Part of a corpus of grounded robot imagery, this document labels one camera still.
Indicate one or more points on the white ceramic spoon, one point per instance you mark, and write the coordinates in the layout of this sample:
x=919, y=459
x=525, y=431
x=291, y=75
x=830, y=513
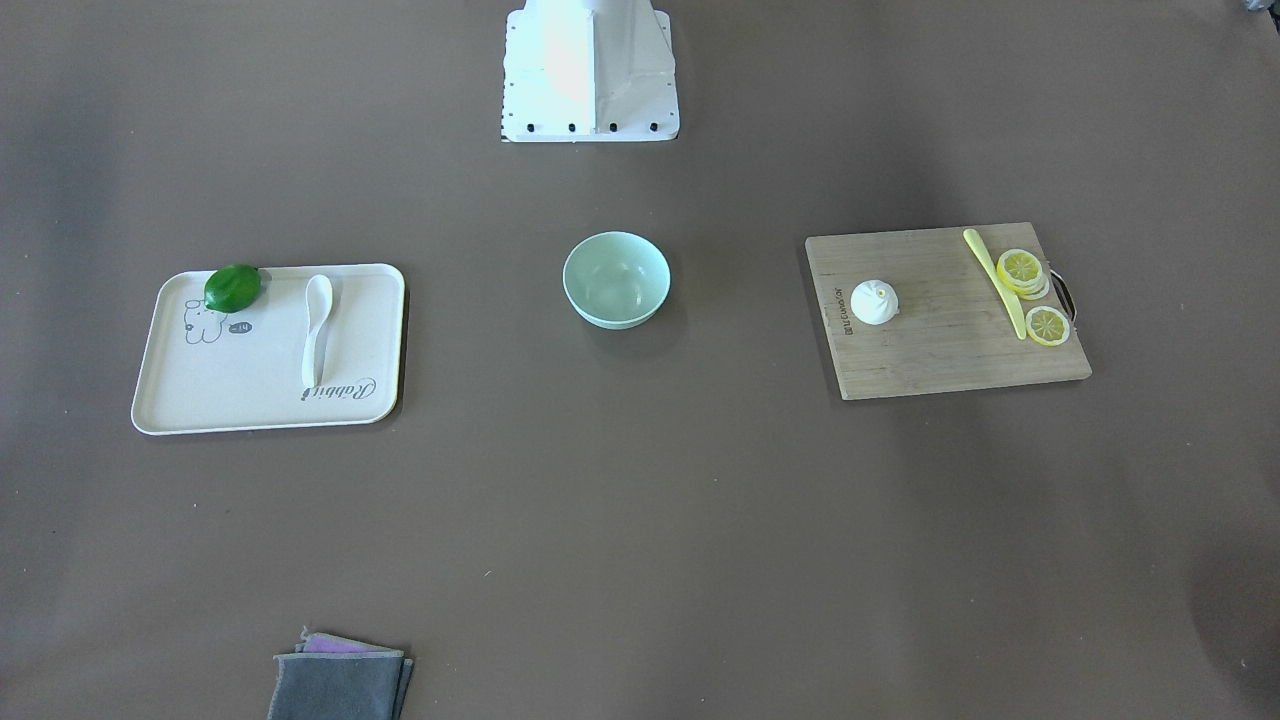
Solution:
x=319, y=303

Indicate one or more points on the mint green bowl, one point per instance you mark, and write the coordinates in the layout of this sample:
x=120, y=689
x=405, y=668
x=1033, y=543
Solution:
x=616, y=280

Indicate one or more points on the wooden cutting board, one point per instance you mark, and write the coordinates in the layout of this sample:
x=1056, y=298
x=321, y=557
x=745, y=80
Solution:
x=952, y=332

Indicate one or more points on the yellow plastic knife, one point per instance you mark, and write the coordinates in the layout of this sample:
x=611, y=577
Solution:
x=1011, y=302

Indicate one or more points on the middle stacked lemon slice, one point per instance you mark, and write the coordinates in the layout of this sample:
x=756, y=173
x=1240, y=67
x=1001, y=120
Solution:
x=1020, y=285

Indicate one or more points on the stacked lemon slice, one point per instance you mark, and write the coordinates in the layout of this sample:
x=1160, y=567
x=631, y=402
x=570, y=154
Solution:
x=1036, y=293
x=1020, y=285
x=1019, y=263

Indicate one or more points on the top stacked lemon slice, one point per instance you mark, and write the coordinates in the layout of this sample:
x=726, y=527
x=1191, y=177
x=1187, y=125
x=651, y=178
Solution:
x=1019, y=263

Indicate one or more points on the bottom stacked lemon slice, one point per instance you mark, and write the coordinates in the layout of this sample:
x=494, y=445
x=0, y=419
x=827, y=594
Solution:
x=1036, y=293

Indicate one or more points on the single lemon slice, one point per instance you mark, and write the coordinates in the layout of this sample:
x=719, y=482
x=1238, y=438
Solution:
x=1048, y=326

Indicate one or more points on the green lime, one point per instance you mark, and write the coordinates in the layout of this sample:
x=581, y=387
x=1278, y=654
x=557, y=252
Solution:
x=232, y=288

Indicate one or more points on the cream rabbit tray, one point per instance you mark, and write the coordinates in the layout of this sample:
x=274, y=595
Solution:
x=206, y=372

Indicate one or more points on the grey folded cloth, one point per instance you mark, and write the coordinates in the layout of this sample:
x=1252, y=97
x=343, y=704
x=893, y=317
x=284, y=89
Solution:
x=332, y=677

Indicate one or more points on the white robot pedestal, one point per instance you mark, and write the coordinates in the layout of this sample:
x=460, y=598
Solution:
x=589, y=71

